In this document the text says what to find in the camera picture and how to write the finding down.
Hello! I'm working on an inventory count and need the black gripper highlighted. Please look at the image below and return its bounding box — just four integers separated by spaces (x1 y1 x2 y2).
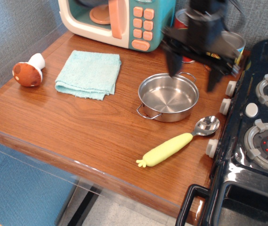
161 16 242 93

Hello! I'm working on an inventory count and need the light blue napkin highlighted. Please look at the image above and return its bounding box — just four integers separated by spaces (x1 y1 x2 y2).
55 50 122 101

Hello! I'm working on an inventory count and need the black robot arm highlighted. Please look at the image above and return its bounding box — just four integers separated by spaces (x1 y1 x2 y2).
162 0 240 92

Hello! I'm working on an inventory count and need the small steel pot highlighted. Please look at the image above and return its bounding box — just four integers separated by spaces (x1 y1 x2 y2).
137 72 199 122

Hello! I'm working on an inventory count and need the pineapple slices can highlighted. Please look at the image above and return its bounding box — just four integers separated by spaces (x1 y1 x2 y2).
204 31 246 71

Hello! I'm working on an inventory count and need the tomato sauce can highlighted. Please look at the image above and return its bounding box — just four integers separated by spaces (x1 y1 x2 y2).
174 8 195 63

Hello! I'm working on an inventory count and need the teal toy microwave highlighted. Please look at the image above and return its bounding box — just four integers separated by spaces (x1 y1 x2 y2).
58 0 176 52

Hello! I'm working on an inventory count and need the dark blue toy stove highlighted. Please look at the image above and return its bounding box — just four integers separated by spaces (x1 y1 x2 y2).
176 40 268 226

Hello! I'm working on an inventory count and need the brown plush mushroom toy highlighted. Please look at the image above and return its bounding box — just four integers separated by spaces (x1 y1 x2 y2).
12 53 45 87

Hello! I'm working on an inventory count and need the spoon with yellow-green handle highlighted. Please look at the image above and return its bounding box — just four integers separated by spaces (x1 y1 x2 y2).
136 116 220 168

